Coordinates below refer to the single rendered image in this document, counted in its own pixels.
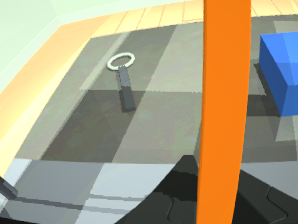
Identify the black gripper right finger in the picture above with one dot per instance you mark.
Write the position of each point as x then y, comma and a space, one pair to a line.
260, 203

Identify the white loop with dark grey handle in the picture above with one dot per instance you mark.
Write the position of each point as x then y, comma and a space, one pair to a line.
124, 80

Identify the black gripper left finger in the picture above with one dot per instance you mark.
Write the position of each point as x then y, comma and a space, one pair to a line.
174, 201

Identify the blue rectangular block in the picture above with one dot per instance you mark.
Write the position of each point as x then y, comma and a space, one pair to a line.
278, 57

